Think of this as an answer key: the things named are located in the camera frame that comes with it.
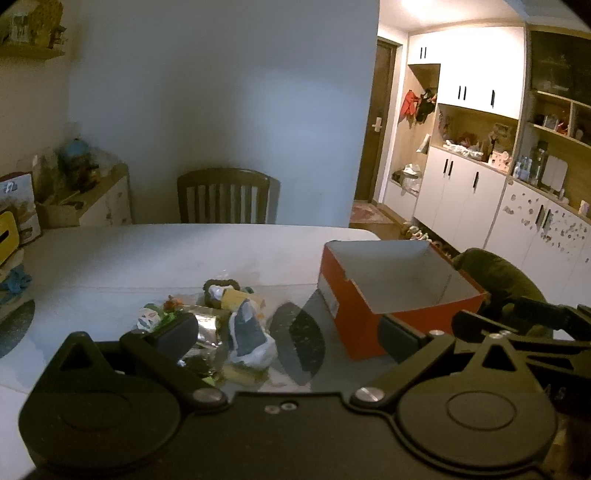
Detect foil packet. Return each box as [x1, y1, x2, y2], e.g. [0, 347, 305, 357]
[178, 307, 232, 365]

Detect red hanging garment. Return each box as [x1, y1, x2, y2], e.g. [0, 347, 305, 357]
[399, 89, 419, 121]

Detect patterned floor rug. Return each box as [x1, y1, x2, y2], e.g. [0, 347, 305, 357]
[350, 203, 394, 227]

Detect small yellow box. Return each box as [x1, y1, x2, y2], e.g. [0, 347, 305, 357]
[221, 288, 265, 319]

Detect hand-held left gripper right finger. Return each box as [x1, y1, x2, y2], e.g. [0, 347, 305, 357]
[351, 318, 532, 409]

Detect blue toy figure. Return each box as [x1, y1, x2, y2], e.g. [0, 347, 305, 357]
[60, 137, 101, 191]

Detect wooden slatted chair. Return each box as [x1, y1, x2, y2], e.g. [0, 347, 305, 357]
[177, 168, 271, 225]

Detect green upholstered chair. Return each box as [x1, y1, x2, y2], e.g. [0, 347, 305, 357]
[452, 248, 548, 337]

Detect dark hanging garment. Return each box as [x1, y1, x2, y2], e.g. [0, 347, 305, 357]
[416, 88, 438, 123]

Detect small cardboard tray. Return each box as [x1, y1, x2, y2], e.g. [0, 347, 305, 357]
[36, 199, 84, 229]

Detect blue cloth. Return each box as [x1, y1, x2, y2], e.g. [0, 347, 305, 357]
[0, 268, 34, 305]

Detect white wall cabinet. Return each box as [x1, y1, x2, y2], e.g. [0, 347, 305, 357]
[408, 25, 528, 116]

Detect printed cardboard box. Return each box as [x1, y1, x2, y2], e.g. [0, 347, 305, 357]
[0, 172, 43, 243]

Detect dark cylindrical bottle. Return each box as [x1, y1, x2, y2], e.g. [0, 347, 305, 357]
[228, 299, 278, 370]

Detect white cutting board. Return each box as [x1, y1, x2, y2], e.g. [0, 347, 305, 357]
[540, 154, 569, 193]

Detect dark wooden door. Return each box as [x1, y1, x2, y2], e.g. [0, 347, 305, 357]
[355, 39, 403, 205]

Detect assorted countertop trinkets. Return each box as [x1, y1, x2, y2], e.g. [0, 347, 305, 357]
[442, 131, 485, 160]

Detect wooden wall shelf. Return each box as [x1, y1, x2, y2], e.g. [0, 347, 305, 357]
[0, 46, 66, 62]

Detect white plastic bags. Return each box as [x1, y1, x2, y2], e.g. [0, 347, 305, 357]
[392, 163, 424, 195]

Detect white paper face mask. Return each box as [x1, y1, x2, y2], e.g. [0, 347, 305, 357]
[135, 305, 172, 332]

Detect row of shoes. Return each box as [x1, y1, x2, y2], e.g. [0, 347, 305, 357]
[401, 223, 459, 260]

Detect plain white floor cabinet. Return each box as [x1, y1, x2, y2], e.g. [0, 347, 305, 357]
[383, 145, 509, 251]

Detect brown chenille stem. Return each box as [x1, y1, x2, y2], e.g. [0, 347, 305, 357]
[202, 278, 239, 308]

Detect wooden open shelving unit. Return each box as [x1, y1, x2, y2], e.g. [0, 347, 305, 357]
[521, 23, 591, 210]

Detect stickered white floor cabinet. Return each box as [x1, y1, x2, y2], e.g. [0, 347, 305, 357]
[485, 178, 591, 288]

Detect yellow tissue holder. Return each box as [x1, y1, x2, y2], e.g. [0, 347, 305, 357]
[0, 211, 22, 267]

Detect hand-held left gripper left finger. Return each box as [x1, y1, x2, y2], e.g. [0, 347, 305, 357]
[48, 313, 229, 411]

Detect yellow shelf ornament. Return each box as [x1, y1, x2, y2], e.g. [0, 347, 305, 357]
[0, 0, 64, 48]

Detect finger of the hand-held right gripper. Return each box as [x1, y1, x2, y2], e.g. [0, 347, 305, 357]
[507, 335, 591, 371]
[451, 296, 591, 335]

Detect orange cardboard box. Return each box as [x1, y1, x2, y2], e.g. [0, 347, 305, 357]
[318, 240, 490, 361]

